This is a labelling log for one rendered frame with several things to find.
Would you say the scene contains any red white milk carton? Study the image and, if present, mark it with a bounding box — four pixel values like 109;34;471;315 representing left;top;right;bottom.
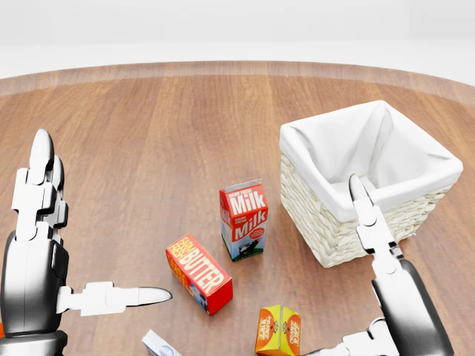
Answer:
219;178;269;263

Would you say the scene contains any white blue printed box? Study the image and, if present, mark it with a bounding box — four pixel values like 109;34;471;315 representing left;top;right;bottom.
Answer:
140;329;183;356

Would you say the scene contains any white wicker basket with liner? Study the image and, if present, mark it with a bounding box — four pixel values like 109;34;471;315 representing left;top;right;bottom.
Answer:
278;99;465;269

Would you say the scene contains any red orange butter box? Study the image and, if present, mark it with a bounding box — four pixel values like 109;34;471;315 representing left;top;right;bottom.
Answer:
165;232;235;317

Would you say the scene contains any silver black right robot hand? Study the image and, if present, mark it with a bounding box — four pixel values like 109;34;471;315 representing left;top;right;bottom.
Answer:
303;174;455;356

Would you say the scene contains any orange juice carton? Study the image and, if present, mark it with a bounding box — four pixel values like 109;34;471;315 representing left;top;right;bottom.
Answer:
254;303;302;356

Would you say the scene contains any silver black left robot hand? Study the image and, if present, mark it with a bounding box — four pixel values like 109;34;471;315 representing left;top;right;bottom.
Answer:
0;128;173;338

